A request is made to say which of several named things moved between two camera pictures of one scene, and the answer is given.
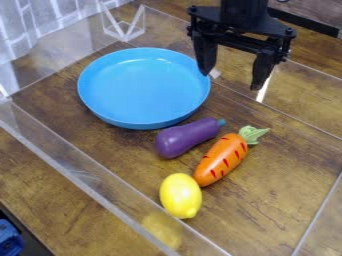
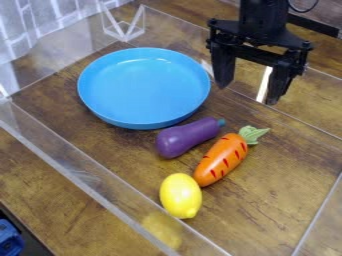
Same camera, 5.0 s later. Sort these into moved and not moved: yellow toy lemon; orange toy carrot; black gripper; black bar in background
Moved: black gripper
Not moved: orange toy carrot; black bar in background; yellow toy lemon
